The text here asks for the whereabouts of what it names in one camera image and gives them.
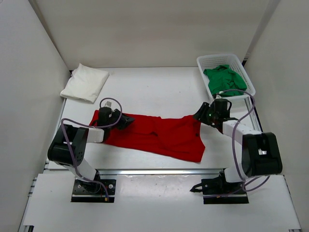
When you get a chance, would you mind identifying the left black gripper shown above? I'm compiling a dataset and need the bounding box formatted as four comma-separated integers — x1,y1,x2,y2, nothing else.
107,108,135,130

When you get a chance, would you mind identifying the red t-shirt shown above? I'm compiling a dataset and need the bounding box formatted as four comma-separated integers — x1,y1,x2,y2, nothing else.
104,114,205,163

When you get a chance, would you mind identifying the green t-shirt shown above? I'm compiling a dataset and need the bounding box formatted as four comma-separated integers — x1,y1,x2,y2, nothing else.
203,64,247,97

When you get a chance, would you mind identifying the white t-shirt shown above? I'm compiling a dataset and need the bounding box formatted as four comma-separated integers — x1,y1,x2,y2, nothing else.
60,63,110,103

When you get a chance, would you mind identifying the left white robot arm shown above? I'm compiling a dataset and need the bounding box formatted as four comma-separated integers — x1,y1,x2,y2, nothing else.
47,106,135,193

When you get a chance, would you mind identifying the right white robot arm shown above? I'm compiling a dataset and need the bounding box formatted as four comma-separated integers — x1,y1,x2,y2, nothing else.
194,99,283,193

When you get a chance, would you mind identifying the white plastic basket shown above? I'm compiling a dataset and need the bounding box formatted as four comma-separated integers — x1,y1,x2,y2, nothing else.
197,54,256,101

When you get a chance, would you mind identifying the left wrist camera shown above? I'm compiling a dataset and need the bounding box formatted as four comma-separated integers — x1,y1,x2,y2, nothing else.
104,101,112,108

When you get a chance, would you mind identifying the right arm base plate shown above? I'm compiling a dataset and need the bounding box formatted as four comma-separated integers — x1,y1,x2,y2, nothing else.
190,172,249,204

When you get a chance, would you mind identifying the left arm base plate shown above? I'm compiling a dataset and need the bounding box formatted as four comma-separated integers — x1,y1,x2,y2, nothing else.
71,178,116,203

